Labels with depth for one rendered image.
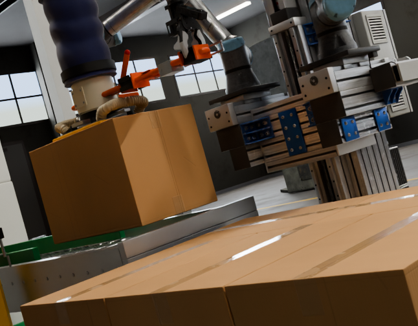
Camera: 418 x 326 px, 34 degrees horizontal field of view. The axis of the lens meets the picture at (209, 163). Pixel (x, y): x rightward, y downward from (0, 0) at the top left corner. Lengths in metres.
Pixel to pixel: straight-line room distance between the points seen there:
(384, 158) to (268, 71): 7.03
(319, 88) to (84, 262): 1.04
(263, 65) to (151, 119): 7.44
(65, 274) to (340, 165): 1.15
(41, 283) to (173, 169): 0.68
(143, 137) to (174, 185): 0.22
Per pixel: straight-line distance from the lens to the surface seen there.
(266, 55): 9.88
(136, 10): 3.04
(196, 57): 2.34
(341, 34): 2.58
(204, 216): 2.56
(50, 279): 2.71
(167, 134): 2.59
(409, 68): 2.64
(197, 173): 2.65
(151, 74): 2.52
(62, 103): 5.77
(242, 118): 2.77
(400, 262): 1.17
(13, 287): 2.96
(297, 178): 10.21
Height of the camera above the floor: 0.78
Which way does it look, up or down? level
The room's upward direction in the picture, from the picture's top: 16 degrees counter-clockwise
